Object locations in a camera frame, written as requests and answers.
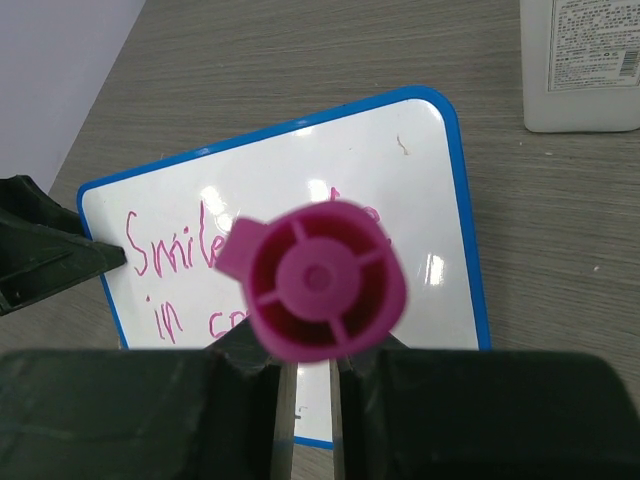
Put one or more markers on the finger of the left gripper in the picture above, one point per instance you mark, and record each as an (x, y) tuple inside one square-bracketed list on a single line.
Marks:
[(43, 247)]

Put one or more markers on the magenta whiteboard marker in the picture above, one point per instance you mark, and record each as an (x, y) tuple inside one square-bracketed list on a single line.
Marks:
[(320, 282)]

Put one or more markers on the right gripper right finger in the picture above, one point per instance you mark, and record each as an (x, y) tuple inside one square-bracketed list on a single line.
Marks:
[(410, 413)]

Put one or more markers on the blue framed whiteboard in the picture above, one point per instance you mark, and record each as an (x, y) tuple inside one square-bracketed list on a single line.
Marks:
[(398, 155)]

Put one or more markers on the white plastic bottle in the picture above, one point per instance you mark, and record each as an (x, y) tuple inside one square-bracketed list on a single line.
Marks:
[(580, 65)]

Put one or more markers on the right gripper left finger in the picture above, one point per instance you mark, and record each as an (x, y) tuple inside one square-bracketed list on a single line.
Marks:
[(141, 414)]

